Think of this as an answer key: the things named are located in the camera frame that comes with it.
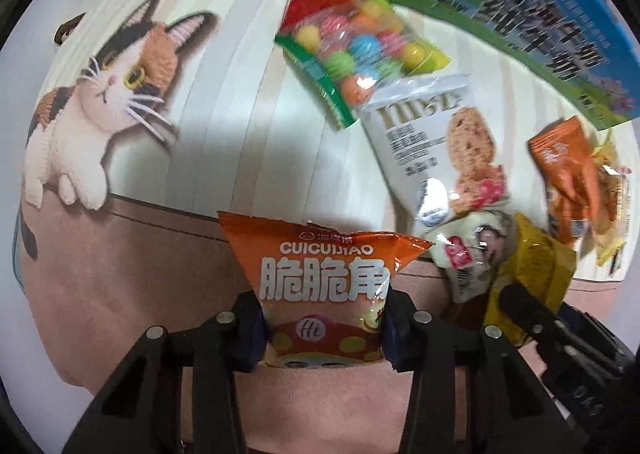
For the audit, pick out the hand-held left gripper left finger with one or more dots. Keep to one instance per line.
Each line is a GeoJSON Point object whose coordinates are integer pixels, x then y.
{"type": "Point", "coordinates": [254, 334]}

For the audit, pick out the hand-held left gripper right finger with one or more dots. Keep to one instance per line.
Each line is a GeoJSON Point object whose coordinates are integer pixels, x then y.
{"type": "Point", "coordinates": [395, 331]}

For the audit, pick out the plain orange snack packet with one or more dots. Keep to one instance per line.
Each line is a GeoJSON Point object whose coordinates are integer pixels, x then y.
{"type": "Point", "coordinates": [565, 174]}

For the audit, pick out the pale yellow biscuit packet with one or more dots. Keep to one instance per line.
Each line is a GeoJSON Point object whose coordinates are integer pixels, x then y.
{"type": "Point", "coordinates": [615, 214]}

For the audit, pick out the mustard yellow snack packet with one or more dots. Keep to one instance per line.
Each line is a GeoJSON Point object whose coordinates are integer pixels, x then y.
{"type": "Point", "coordinates": [535, 269]}

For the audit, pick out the small white snack packet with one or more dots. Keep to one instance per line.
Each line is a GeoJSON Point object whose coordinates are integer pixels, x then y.
{"type": "Point", "coordinates": [465, 259]}

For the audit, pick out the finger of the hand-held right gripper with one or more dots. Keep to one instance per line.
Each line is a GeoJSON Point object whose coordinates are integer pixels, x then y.
{"type": "Point", "coordinates": [525, 314]}

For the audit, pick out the printed cat blanket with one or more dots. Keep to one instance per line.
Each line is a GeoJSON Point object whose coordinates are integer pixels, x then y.
{"type": "Point", "coordinates": [200, 159]}

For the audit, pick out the colourful candy ball bag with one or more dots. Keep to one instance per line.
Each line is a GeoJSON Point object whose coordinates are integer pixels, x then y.
{"type": "Point", "coordinates": [360, 47]}

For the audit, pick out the white oat cookie packet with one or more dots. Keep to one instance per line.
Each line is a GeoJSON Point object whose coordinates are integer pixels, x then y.
{"type": "Point", "coordinates": [410, 134]}

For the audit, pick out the orange mushroom print snack packet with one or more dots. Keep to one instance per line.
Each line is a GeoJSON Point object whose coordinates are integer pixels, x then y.
{"type": "Point", "coordinates": [320, 279]}

